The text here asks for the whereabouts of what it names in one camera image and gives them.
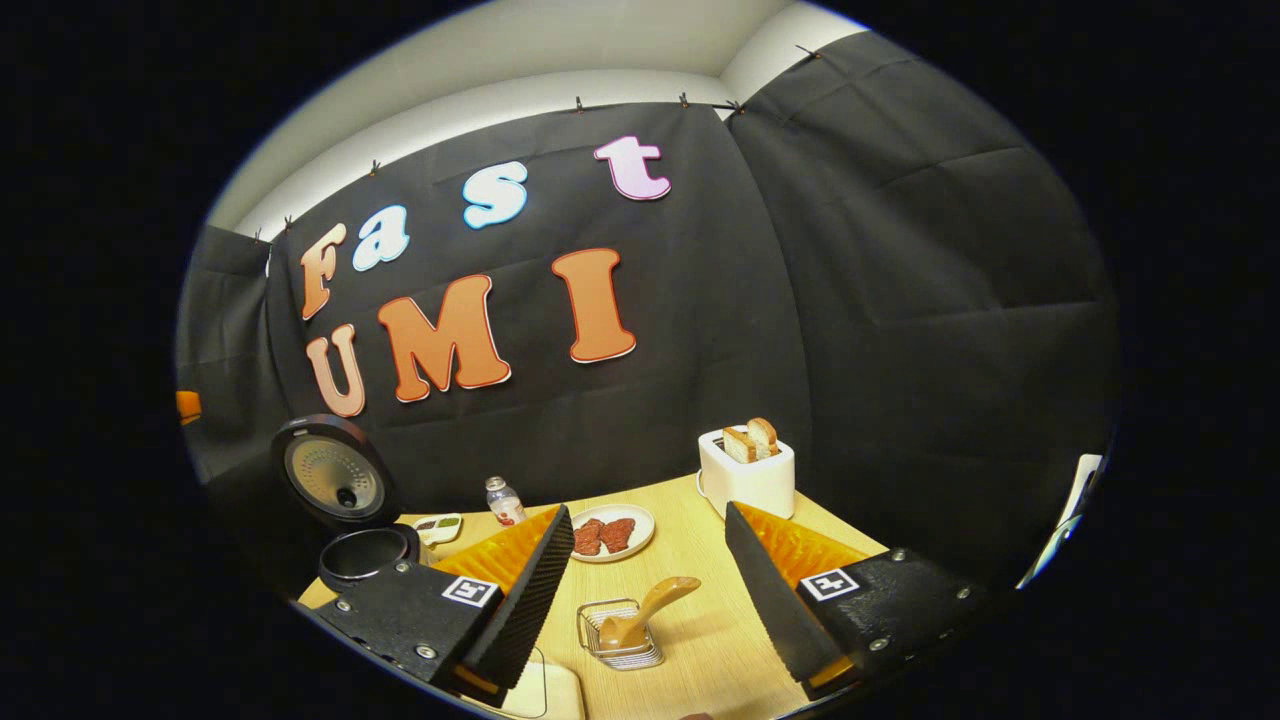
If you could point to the red meat piece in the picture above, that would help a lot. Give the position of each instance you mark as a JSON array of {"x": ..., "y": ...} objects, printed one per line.
[
  {"x": 618, "y": 534},
  {"x": 588, "y": 538}
]

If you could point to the toasted bread slice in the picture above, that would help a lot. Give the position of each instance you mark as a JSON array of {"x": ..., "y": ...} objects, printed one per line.
[
  {"x": 764, "y": 436},
  {"x": 739, "y": 446}
]

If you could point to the wooden spoon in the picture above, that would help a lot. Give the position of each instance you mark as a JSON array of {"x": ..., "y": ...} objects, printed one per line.
[{"x": 665, "y": 595}]

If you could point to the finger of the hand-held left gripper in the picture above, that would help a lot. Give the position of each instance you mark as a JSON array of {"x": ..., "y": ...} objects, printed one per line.
[{"x": 188, "y": 407}]

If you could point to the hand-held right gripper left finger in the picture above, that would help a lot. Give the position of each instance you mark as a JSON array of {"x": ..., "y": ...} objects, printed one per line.
[{"x": 530, "y": 610}]

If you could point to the white toaster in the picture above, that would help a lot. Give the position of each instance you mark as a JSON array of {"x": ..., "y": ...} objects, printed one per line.
[{"x": 750, "y": 485}]

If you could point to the white panel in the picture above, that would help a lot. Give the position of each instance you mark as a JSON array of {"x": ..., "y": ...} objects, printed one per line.
[{"x": 1078, "y": 490}]

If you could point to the small white divided dish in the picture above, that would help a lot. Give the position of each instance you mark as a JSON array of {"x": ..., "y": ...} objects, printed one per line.
[{"x": 440, "y": 535}]

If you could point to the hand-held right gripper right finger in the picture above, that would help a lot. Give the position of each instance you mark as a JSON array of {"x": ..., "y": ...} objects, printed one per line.
[{"x": 775, "y": 610}]

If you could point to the clear plastic bottle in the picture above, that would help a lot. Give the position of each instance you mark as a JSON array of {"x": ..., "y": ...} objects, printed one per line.
[{"x": 505, "y": 508}]

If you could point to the black and gold rice cooker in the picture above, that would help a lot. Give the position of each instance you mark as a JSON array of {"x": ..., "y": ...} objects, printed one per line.
[{"x": 335, "y": 475}]

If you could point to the white plate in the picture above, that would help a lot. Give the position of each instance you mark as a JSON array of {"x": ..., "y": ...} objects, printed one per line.
[{"x": 640, "y": 540}]

